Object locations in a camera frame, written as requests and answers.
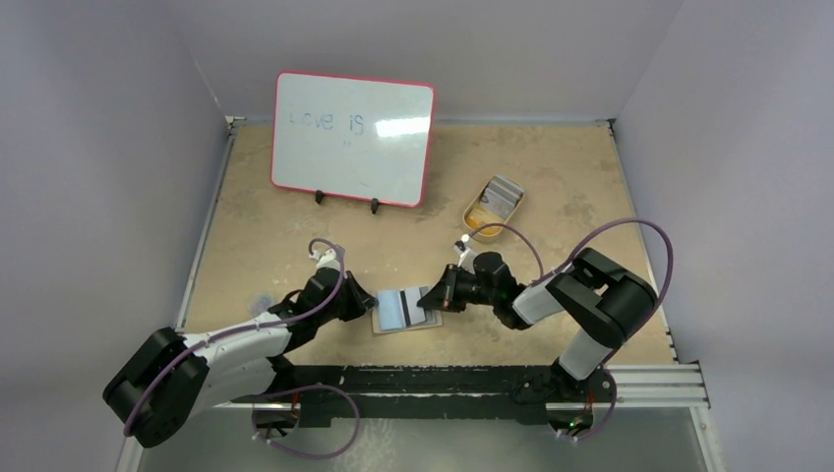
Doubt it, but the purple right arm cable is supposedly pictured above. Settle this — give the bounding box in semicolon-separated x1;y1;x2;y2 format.
462;217;676;366

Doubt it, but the white magnetic stripe card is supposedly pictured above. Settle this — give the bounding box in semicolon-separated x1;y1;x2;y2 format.
398;286;442;328

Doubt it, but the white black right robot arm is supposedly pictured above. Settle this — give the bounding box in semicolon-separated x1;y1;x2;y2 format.
416;248;659;400

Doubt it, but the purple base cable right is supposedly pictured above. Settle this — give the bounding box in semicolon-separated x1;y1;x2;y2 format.
554;379;621;444

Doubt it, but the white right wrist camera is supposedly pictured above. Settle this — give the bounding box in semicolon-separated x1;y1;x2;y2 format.
453;234;479;273

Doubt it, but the beige card holder wallet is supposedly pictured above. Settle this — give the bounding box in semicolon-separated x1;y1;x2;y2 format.
372;286;443;334

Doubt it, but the aluminium extrusion frame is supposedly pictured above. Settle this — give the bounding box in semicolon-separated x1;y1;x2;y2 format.
609;364;710;408

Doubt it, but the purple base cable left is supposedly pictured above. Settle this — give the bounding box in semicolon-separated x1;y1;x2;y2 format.
250;382;364;461

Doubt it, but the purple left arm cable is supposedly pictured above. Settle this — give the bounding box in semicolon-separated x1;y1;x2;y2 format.
122;237;346;438

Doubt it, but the beige oval card tray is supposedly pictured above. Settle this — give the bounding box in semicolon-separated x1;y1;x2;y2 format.
462;181;525;243

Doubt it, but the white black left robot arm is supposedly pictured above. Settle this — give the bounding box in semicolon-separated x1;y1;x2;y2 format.
102;267;377;448

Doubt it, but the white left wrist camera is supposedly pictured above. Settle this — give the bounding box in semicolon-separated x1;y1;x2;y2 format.
309;245;344;271

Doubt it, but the pink framed whiteboard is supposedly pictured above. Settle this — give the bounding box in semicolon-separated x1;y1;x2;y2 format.
269;71;436;207

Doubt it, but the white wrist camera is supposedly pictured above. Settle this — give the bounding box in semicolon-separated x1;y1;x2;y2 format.
453;234;479;273
309;245;344;271

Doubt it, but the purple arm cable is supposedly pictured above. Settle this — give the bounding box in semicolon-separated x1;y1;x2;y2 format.
122;237;346;438
462;217;676;366

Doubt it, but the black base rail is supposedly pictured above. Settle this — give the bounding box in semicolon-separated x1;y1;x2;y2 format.
233;357;617;432

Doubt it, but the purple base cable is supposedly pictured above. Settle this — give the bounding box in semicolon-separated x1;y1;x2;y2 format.
554;379;621;444
250;382;364;461

